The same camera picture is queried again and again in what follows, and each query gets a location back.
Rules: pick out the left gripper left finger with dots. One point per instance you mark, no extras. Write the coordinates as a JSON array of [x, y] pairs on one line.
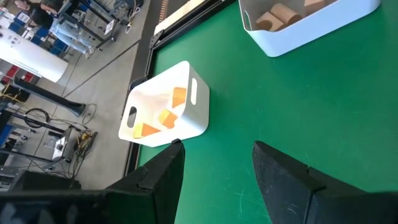
[[155, 193]]

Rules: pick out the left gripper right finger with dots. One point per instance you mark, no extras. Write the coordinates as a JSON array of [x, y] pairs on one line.
[[295, 199]]

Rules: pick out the natural wooden arch block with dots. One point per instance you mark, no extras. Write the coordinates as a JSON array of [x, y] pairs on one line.
[[267, 23]]

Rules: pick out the natural wooden cylinder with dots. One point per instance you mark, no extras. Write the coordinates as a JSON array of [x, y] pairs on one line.
[[287, 13]]

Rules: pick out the yellow black device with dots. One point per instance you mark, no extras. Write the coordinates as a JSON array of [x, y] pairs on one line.
[[84, 139]]

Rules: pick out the white small device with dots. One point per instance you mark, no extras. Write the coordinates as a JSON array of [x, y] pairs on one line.
[[59, 147]]

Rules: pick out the black case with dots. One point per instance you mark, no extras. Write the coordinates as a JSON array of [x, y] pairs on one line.
[[46, 182]]

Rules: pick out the black stand leg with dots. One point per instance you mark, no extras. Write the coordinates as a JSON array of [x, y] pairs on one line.
[[62, 104]]

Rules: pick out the grey white plastic bin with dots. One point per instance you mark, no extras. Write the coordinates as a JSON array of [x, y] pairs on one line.
[[311, 34]]

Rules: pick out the person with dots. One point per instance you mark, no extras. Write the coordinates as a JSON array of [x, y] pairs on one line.
[[71, 37]]

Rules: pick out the black hazard striped floor mat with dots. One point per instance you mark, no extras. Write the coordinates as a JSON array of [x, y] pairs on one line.
[[155, 9]]

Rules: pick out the white round pillar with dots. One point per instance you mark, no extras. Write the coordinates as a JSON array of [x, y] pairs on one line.
[[31, 56]]

